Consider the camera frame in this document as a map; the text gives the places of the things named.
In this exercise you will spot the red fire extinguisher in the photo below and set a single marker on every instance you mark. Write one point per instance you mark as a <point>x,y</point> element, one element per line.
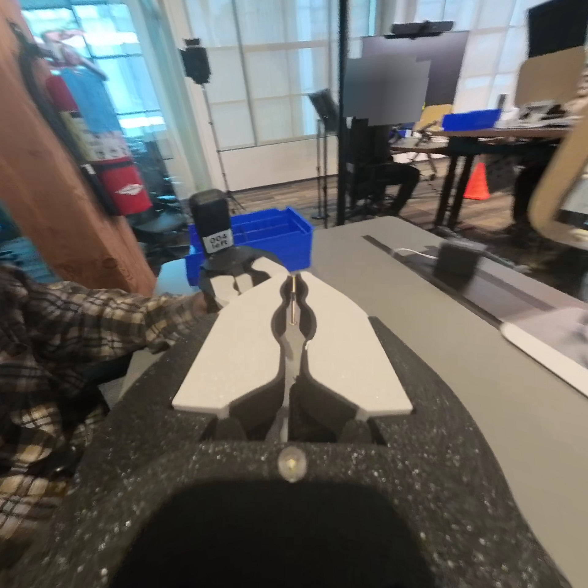
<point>128,188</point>

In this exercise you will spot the person's left hand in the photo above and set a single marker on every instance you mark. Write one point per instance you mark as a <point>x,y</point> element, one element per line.
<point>201,304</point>

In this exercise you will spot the wooden column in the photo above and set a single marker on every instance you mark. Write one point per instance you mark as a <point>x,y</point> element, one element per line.
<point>27,193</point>

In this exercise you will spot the person's plaid shirt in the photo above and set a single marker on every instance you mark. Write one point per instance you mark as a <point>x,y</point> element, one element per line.
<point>36,436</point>

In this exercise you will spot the person's left forearm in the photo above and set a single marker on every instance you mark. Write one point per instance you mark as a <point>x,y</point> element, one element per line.
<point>115,317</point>

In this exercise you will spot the black tilted panel stand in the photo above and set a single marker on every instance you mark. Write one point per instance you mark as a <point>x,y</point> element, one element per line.
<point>324,103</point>

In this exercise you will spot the orange traffic cone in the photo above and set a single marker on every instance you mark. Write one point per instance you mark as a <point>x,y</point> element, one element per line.
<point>477,183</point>

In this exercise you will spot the wooden desk with black legs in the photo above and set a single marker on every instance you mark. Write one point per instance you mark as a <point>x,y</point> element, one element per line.
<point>505,133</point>

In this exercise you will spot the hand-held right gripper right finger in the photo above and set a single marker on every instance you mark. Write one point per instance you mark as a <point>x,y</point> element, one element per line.
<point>353,363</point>

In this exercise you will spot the blue plastic bin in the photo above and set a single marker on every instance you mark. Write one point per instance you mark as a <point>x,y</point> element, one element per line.
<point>285,248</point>

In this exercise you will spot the blue bin on desk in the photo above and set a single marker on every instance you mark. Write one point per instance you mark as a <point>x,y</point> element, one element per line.
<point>471,120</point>

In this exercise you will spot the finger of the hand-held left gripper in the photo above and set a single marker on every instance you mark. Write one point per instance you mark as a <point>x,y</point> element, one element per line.
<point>262,275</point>
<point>225,289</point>

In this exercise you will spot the small metal bolt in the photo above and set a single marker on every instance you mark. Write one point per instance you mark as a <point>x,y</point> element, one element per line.
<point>292,303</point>

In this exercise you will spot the large black monitor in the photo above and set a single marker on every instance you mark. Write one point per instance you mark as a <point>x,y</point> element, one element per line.
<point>448,69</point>

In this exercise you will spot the black charger cube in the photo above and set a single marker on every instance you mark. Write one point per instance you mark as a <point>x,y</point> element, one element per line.
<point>457,264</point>

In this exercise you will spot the black device on tripod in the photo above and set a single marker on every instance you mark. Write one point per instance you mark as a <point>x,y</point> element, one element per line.
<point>195,64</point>

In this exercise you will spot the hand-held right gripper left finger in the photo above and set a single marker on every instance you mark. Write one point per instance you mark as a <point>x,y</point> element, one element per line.
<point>229,358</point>

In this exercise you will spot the black pole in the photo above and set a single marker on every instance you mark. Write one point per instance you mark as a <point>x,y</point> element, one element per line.
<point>343,138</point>

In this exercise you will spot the instruction sheet on stand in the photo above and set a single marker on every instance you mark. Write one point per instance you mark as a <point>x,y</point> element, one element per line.
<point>551,188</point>

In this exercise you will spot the black webcam bar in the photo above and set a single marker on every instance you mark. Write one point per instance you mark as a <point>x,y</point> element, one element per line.
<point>422,28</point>

